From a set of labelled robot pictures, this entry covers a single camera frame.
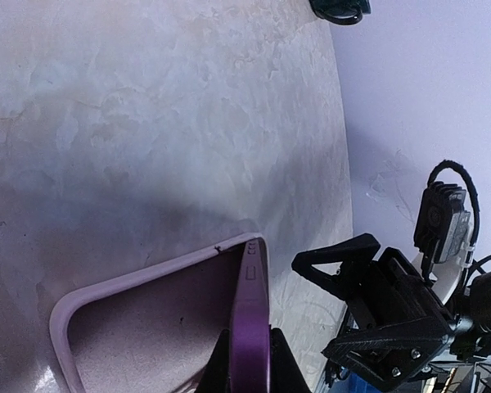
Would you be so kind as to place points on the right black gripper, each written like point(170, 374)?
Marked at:
point(402, 325)

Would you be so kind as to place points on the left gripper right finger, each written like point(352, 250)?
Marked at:
point(285, 375)

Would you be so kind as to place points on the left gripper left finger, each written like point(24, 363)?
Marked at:
point(216, 378)

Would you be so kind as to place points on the dark phone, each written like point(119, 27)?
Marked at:
point(249, 356)

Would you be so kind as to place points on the pink phone case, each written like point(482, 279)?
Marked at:
point(152, 330)

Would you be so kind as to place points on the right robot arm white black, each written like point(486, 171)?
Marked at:
point(472, 319)

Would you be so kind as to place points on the black cylinder cup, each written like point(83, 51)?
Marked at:
point(341, 12)

